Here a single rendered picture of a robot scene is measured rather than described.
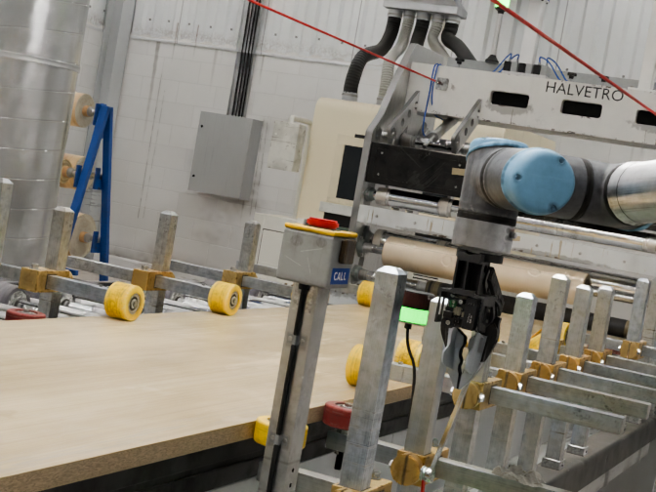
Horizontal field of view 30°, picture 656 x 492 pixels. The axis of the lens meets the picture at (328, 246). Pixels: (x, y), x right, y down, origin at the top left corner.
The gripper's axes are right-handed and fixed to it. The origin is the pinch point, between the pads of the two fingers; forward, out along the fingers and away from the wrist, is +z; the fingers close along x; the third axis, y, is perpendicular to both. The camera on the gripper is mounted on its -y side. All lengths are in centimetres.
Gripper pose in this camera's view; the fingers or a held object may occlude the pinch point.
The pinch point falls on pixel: (461, 380)
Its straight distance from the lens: 189.7
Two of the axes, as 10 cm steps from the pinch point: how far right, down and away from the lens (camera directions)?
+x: 8.9, 1.8, -4.1
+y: -4.1, -0.3, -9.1
